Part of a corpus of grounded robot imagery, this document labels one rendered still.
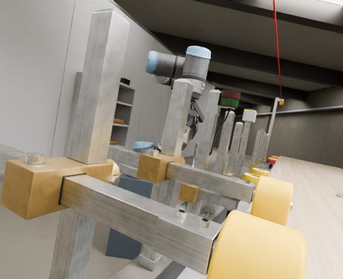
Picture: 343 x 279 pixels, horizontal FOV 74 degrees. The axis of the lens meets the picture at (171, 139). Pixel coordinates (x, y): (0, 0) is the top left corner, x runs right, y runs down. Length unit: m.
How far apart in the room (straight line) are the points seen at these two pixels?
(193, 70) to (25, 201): 0.68
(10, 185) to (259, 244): 0.24
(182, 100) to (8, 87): 2.87
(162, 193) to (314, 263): 0.31
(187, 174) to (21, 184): 0.29
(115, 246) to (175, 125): 1.48
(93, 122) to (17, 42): 3.05
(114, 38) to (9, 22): 3.01
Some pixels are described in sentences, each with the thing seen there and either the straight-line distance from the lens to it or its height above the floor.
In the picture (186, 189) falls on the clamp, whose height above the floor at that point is 0.86.
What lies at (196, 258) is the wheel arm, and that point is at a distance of 0.20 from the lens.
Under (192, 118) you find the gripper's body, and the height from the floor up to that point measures 1.08.
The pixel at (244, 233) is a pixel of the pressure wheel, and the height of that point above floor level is 0.97.
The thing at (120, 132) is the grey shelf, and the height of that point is 0.74.
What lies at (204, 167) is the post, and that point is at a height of 0.92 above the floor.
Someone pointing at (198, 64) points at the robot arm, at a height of 1.26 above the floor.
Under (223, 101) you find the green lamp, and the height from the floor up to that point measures 1.14.
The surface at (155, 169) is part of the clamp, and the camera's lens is 0.45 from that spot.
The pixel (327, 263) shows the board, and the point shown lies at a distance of 0.39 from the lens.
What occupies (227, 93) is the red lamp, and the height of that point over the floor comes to 1.17.
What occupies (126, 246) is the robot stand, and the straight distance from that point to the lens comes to 1.88.
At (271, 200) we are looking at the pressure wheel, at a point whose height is 0.95.
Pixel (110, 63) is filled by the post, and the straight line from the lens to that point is 0.31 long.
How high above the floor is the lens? 1.04
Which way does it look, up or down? 4 degrees down
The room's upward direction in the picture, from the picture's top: 11 degrees clockwise
